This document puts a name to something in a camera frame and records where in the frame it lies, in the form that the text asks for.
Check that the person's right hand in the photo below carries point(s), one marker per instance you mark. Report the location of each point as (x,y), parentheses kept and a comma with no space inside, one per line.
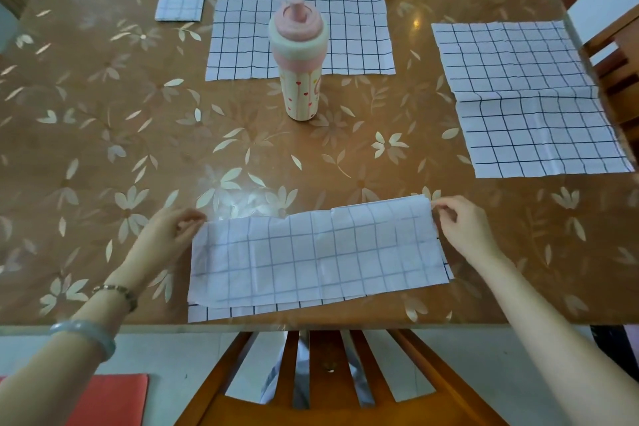
(469,231)

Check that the person's left hand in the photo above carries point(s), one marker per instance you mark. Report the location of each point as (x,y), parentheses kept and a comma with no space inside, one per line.
(160,246)

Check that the person's right forearm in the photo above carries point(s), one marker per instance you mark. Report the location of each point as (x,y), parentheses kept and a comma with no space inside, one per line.
(574,356)

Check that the person's left forearm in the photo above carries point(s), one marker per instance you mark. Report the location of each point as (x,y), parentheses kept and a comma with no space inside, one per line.
(40,381)

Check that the person's grey trousers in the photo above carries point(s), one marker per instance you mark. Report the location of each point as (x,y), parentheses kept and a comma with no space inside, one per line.
(301,376)

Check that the pale jade bangle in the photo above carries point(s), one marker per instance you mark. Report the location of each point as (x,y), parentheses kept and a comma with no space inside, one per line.
(95,333)

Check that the brown floral wooden table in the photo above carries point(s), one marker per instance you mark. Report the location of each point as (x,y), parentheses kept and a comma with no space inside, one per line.
(199,141)

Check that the red floor mat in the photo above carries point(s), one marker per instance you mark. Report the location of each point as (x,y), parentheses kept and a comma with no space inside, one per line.
(110,400)

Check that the wooden dining chair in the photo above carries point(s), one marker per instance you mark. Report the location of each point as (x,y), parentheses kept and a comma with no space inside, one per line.
(619,71)
(327,366)

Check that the cream bottle with pink lid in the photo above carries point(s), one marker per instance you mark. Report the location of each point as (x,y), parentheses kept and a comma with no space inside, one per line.
(299,91)

